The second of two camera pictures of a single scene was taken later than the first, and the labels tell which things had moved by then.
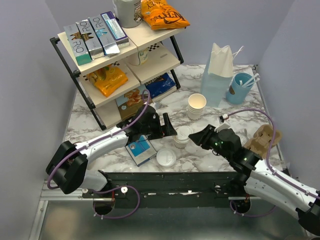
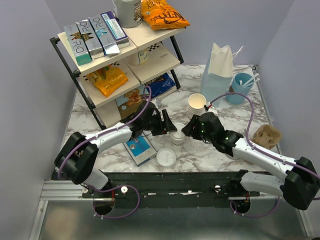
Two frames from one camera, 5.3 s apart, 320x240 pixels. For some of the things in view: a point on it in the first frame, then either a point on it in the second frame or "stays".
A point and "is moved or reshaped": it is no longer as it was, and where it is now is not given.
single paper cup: x=180 y=144 is moved or reshaped
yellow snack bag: x=107 y=80 stays
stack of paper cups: x=196 y=104 stays
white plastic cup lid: x=166 y=158 stays
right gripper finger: x=203 y=137 -> x=193 y=127
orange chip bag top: x=160 y=15 stays
